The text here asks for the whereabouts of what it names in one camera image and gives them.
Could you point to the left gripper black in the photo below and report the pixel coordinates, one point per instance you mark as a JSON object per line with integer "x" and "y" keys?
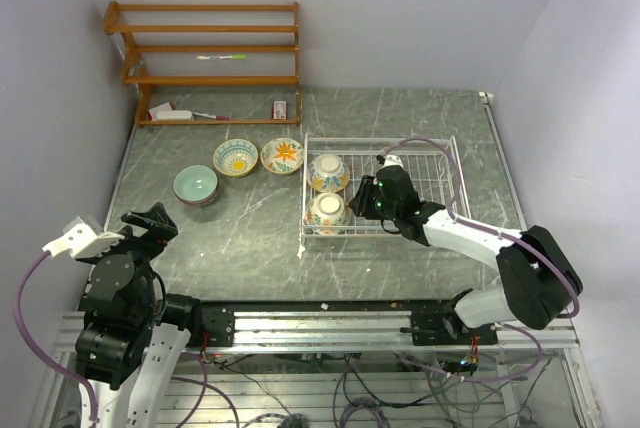
{"x": 157, "y": 228}

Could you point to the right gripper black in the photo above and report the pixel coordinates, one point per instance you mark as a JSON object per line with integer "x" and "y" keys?
{"x": 360, "y": 204}

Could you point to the orange leaf bird bowl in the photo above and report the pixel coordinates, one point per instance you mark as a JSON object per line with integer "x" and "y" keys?
{"x": 328, "y": 214}

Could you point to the blue yellow patterned bowl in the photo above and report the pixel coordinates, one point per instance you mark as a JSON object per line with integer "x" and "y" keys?
{"x": 328, "y": 173}

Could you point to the orange flower bowl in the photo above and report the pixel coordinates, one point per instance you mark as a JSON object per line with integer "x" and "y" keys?
{"x": 282, "y": 156}

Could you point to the yellow sun teal bowl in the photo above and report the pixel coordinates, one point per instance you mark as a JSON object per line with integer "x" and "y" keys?
{"x": 235, "y": 157}

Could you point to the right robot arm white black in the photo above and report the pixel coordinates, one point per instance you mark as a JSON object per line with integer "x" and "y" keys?
{"x": 537, "y": 282}

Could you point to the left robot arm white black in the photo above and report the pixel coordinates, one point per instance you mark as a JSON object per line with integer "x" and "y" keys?
{"x": 134, "y": 331}

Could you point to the light teal glazed bowl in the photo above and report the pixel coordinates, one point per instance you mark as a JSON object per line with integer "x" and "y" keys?
{"x": 196, "y": 185}

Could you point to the white eraser block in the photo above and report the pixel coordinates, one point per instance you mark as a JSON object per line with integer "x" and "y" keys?
{"x": 174, "y": 115}

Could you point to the pink white pen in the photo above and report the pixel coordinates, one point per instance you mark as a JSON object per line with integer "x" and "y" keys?
{"x": 206, "y": 116}

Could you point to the red white small box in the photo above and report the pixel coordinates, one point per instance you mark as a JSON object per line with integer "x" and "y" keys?
{"x": 279, "y": 110}

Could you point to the wooden three-tier shelf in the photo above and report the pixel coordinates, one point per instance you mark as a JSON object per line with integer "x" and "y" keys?
{"x": 161, "y": 42}

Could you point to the green white pen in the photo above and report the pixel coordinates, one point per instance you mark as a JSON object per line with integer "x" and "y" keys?
{"x": 235, "y": 57}

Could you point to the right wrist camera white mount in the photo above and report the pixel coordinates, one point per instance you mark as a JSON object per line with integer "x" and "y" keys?
{"x": 389, "y": 164}

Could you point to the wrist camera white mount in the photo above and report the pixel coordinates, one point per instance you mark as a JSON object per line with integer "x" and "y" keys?
{"x": 82, "y": 239}
{"x": 389, "y": 164}

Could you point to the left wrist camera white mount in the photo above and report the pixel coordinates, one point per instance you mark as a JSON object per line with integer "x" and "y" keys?
{"x": 82, "y": 239}

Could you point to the white wire dish rack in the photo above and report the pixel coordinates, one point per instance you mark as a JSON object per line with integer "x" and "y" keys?
{"x": 428, "y": 168}

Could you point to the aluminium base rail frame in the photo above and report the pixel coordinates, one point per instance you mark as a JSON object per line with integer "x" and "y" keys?
{"x": 367, "y": 364}

